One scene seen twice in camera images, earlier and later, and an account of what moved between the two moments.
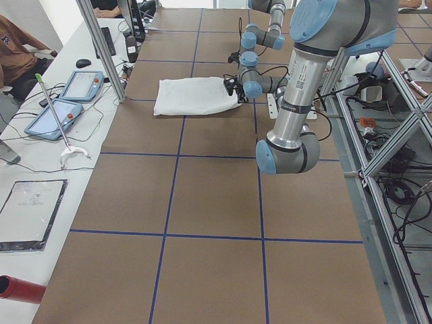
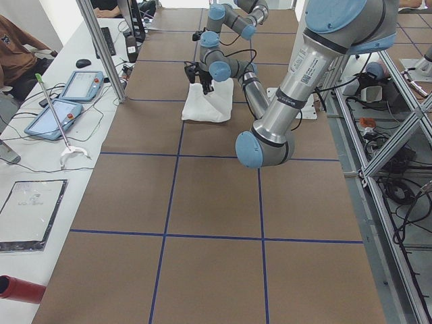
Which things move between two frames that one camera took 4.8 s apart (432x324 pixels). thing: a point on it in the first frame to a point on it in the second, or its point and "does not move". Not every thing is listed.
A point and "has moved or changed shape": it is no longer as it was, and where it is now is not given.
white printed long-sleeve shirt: x=185 y=95 has moved or changed shape
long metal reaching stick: x=40 y=79 does not move
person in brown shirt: x=23 y=59 does not move
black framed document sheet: x=28 y=214 does not move
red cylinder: x=19 y=289 does not move
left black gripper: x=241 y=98 to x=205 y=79
